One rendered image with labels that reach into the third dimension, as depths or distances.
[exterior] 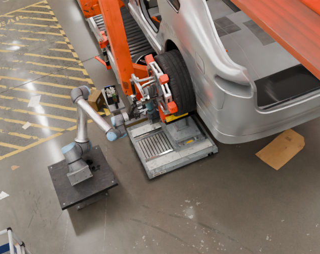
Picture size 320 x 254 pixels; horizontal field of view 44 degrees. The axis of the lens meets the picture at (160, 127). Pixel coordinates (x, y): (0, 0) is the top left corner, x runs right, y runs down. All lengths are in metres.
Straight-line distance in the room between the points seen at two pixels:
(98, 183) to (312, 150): 2.32
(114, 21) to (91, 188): 1.67
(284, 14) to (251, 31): 3.43
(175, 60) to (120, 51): 0.64
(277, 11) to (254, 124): 2.39
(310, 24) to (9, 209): 4.13
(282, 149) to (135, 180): 1.66
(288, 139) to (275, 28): 3.79
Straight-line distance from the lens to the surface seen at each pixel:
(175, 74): 3.82
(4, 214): 4.72
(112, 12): 3.99
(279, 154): 4.56
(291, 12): 1.03
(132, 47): 5.83
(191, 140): 4.45
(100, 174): 4.21
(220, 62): 3.07
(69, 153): 4.11
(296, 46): 0.92
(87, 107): 3.90
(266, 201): 4.20
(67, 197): 4.15
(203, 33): 3.28
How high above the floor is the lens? 3.53
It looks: 46 degrees down
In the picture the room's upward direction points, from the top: 11 degrees counter-clockwise
